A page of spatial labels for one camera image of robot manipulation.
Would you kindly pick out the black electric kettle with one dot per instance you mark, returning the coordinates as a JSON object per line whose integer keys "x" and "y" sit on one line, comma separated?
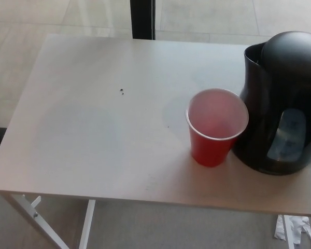
{"x": 259, "y": 103}

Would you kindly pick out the red plastic cup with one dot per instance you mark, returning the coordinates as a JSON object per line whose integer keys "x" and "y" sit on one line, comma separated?
{"x": 207, "y": 150}

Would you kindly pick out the white table leg with brace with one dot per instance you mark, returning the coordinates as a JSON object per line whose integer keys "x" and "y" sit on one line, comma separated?
{"x": 36, "y": 220}

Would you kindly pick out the crumpled white paper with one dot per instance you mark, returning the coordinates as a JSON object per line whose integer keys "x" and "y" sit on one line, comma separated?
{"x": 299, "y": 227}

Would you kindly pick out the black vertical window post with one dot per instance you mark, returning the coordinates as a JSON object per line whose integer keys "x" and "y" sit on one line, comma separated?
{"x": 142, "y": 18}

